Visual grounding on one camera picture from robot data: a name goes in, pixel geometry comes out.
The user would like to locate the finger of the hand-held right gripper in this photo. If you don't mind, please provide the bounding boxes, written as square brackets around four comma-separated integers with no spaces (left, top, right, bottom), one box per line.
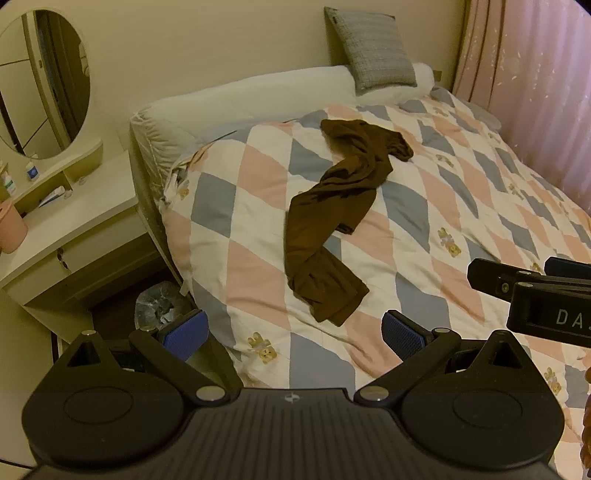
[467,258,555,304]
[544,257,591,280]

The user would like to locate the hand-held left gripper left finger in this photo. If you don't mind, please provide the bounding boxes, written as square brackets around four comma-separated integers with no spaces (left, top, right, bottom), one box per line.
[60,310,243,407]

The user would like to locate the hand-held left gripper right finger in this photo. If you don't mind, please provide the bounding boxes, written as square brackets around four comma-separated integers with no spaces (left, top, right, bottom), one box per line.
[353,310,536,407]

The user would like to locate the brown long-sleeve shirt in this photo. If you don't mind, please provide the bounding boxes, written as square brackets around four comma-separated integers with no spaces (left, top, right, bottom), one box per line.
[284,119,415,326]

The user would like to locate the trash bin with plastic bag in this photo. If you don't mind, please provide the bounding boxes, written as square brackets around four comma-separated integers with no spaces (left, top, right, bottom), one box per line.
[135,282,195,334]

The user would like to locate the checkered quilt with bear print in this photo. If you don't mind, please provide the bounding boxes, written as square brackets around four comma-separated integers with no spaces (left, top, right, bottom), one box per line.
[159,85,591,444]

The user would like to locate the cream vanity dresser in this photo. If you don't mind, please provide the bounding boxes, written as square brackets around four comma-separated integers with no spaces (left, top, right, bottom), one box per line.
[0,138,160,333]

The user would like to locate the pink curtain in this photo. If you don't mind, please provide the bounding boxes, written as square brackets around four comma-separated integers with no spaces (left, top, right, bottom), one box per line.
[450,0,591,217]

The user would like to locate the pink cup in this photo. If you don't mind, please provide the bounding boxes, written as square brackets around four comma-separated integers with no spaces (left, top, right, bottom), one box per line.
[0,199,28,254]

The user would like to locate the white bottle green label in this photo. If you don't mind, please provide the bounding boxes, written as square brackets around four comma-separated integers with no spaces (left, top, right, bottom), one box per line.
[0,161,17,204]

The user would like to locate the long white pillow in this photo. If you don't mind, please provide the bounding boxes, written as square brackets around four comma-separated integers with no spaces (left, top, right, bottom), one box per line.
[129,62,437,195]

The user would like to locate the grey square pillow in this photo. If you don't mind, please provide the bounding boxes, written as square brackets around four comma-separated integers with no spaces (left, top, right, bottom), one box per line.
[323,6,419,92]

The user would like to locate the round wall mirror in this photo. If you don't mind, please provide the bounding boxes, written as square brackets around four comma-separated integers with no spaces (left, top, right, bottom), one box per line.
[0,10,92,160]

